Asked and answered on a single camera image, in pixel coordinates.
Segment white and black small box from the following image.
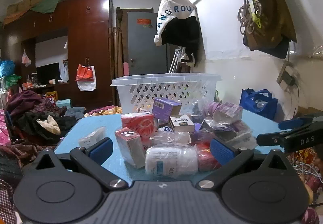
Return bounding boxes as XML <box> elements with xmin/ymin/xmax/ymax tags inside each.
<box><xmin>169</xmin><ymin>114</ymin><xmax>195</xmax><ymax>133</ymax></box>

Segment grey blue cloth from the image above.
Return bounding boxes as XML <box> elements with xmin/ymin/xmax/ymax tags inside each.
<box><xmin>64</xmin><ymin>106</ymin><xmax>85</xmax><ymax>118</ymax></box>

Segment red patterned packet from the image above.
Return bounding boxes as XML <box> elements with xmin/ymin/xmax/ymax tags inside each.
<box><xmin>121</xmin><ymin>112</ymin><xmax>158</xmax><ymax>138</ymax></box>

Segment pink plastic bag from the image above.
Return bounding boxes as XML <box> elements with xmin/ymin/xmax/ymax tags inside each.
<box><xmin>21</xmin><ymin>49</ymin><xmax>32</xmax><ymax>67</ymax></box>

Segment clear wrapped packet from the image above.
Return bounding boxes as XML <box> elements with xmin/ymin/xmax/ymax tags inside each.
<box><xmin>150</xmin><ymin>132</ymin><xmax>192</xmax><ymax>147</ymax></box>

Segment red and white plastic bag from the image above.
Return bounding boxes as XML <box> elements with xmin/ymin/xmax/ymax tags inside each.
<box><xmin>76</xmin><ymin>64</ymin><xmax>97</xmax><ymax>92</ymax></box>

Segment plastic bag of purple packets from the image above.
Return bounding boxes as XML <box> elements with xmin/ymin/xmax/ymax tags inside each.
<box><xmin>203</xmin><ymin>102</ymin><xmax>253</xmax><ymax>149</ymax></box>

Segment teal box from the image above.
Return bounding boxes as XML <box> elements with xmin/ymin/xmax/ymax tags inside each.
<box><xmin>56</xmin><ymin>99</ymin><xmax>73</xmax><ymax>109</ymax></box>

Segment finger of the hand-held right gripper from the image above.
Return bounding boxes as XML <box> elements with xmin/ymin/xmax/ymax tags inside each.
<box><xmin>278</xmin><ymin>113</ymin><xmax>323</xmax><ymax>130</ymax></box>
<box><xmin>256</xmin><ymin>131</ymin><xmax>293</xmax><ymax>149</ymax></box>

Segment purple box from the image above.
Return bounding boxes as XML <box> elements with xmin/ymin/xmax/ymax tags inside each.
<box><xmin>152</xmin><ymin>98</ymin><xmax>182</xmax><ymax>123</ymax></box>

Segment grey metal door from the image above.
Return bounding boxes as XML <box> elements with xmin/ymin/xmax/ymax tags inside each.
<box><xmin>127</xmin><ymin>11</ymin><xmax>168</xmax><ymax>76</ymax></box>

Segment blue shopping bag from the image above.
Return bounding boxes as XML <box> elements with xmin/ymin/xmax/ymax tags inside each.
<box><xmin>239</xmin><ymin>89</ymin><xmax>278</xmax><ymax>121</ymax></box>

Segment yellow orange blanket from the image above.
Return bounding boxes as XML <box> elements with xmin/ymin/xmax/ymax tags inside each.
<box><xmin>84</xmin><ymin>106</ymin><xmax>123</xmax><ymax>117</ymax></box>

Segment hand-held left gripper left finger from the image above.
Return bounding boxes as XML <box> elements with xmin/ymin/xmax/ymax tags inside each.
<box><xmin>33</xmin><ymin>137</ymin><xmax>129</xmax><ymax>191</ymax></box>

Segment pile of dark clothes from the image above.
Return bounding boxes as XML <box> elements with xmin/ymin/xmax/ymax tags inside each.
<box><xmin>5</xmin><ymin>90</ymin><xmax>85</xmax><ymax>144</ymax></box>

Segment red wrapped item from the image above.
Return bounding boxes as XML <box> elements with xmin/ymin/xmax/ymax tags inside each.
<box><xmin>197</xmin><ymin>142</ymin><xmax>220</xmax><ymax>171</ymax></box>

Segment metal crutches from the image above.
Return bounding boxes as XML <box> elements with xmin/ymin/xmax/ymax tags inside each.
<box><xmin>168</xmin><ymin>47</ymin><xmax>187</xmax><ymax>74</ymax></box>

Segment brown hanging bag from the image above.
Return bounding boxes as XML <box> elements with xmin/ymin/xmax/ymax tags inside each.
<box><xmin>243</xmin><ymin>0</ymin><xmax>297</xmax><ymax>59</ymax></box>

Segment red and white box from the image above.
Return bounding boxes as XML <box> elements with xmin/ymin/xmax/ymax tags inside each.
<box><xmin>115</xmin><ymin>128</ymin><xmax>146</xmax><ymax>169</ymax></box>

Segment blue plastic bag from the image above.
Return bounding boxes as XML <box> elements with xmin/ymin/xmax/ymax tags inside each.
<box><xmin>0</xmin><ymin>60</ymin><xmax>16</xmax><ymax>78</ymax></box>

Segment white plastic basket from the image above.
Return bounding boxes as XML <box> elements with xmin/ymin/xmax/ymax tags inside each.
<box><xmin>110</xmin><ymin>73</ymin><xmax>222</xmax><ymax>116</ymax></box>

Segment wall power adapter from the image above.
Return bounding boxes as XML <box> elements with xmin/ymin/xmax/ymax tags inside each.
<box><xmin>276</xmin><ymin>61</ymin><xmax>298</xmax><ymax>87</ymax></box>

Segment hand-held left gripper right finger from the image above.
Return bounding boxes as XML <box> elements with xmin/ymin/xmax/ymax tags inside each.
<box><xmin>196</xmin><ymin>137</ymin><xmax>290</xmax><ymax>190</ymax></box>

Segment black television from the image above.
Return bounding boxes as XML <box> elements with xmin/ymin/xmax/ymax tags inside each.
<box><xmin>36</xmin><ymin>62</ymin><xmax>60</xmax><ymax>83</ymax></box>

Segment white and black hanging jacket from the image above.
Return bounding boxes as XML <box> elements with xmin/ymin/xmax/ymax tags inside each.
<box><xmin>154</xmin><ymin>0</ymin><xmax>205</xmax><ymax>67</ymax></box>

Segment white bottle in plastic bag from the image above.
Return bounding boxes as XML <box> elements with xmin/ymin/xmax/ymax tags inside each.
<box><xmin>145</xmin><ymin>146</ymin><xmax>200</xmax><ymax>179</ymax></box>

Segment coiled grey rope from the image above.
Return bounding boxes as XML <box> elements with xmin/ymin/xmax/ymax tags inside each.
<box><xmin>238</xmin><ymin>0</ymin><xmax>264</xmax><ymax>35</ymax></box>

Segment green cloth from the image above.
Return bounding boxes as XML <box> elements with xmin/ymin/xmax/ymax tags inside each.
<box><xmin>30</xmin><ymin>0</ymin><xmax>92</xmax><ymax>14</ymax></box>

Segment brown wooden wardrobe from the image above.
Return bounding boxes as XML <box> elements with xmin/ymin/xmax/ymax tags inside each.
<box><xmin>2</xmin><ymin>0</ymin><xmax>116</xmax><ymax>111</ymax></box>

